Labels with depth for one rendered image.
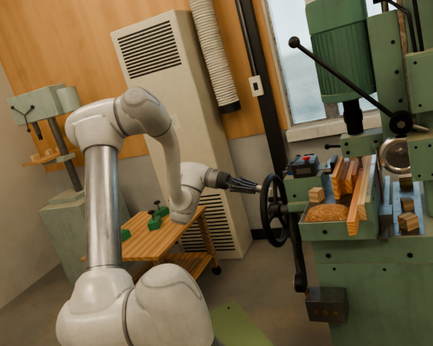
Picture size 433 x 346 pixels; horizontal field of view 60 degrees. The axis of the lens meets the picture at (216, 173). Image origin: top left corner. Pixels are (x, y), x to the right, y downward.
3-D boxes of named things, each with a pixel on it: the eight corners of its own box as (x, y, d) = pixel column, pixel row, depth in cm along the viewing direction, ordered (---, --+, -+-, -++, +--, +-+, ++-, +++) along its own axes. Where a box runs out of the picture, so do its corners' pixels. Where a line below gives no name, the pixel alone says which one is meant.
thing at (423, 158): (411, 171, 111) (406, 132, 108) (438, 168, 108) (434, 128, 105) (412, 182, 103) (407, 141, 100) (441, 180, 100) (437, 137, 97)
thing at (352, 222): (365, 158, 150) (363, 149, 149) (370, 158, 149) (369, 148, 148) (348, 235, 97) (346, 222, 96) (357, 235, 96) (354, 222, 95)
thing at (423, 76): (411, 107, 105) (404, 53, 101) (448, 101, 101) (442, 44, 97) (412, 114, 98) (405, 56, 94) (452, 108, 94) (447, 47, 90)
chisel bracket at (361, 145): (346, 156, 132) (341, 133, 130) (389, 151, 126) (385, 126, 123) (343, 163, 126) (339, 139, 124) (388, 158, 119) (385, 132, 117)
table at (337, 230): (309, 174, 168) (306, 160, 167) (383, 165, 154) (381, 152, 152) (271, 242, 117) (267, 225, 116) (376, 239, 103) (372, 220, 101)
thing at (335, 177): (342, 176, 138) (339, 156, 136) (346, 175, 138) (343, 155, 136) (335, 199, 121) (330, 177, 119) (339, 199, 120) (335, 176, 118)
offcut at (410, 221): (407, 231, 110) (406, 220, 109) (398, 226, 114) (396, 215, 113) (419, 226, 111) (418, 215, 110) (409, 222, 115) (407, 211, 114)
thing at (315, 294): (313, 305, 130) (308, 285, 128) (350, 307, 124) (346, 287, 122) (308, 322, 123) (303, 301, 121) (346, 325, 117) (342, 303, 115)
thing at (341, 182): (347, 174, 139) (344, 160, 137) (352, 174, 138) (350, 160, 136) (341, 195, 123) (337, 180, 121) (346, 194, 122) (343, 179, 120)
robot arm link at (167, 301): (212, 362, 89) (186, 283, 83) (141, 371, 92) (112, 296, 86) (218, 317, 104) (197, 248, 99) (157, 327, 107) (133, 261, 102)
